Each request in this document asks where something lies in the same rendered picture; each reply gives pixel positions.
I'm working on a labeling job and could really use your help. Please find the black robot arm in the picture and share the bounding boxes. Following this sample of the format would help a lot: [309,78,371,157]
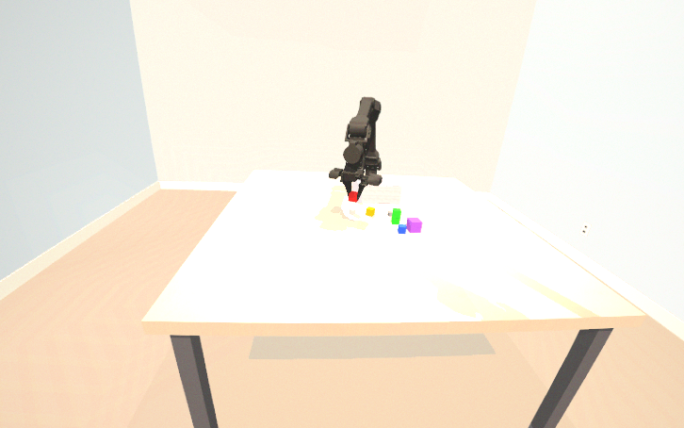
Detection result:
[343,96,382,182]

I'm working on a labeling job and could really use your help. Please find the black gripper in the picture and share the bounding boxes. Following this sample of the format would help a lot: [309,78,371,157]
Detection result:
[329,158,383,200]

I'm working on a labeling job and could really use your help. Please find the purple cube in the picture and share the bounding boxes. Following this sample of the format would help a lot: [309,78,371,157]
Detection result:
[406,218,423,233]

